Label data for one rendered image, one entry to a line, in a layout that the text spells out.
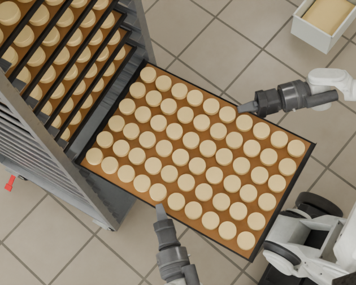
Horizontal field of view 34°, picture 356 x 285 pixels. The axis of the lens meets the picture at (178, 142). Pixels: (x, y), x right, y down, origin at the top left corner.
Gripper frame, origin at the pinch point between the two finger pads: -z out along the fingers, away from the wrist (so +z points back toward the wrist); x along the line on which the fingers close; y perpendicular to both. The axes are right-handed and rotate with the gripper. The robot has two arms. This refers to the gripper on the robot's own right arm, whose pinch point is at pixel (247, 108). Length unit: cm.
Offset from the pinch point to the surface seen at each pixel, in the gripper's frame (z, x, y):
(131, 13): -26.3, 24.3, -26.8
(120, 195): -51, -74, -8
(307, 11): 57, -87, -78
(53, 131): -54, 24, 2
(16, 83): -55, 51, 1
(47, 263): -91, -89, 9
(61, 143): -55, 15, 2
